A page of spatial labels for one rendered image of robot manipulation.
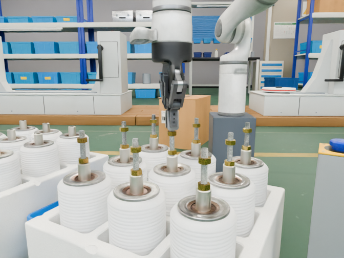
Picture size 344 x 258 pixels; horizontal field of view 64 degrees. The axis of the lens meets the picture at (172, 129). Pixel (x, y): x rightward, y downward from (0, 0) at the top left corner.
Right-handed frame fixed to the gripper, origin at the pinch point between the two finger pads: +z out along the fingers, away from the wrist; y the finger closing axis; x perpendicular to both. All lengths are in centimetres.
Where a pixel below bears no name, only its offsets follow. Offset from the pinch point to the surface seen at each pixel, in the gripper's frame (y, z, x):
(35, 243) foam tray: -3.0, 20.8, 25.7
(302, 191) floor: 32, 36, -59
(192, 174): -2.7, 10.5, -3.4
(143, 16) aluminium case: 457, -105, -60
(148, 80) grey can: 463, 5, -68
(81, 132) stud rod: -1.1, 1.5, 16.8
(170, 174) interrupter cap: -3.4, 9.9, 1.1
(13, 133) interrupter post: 35, 8, 39
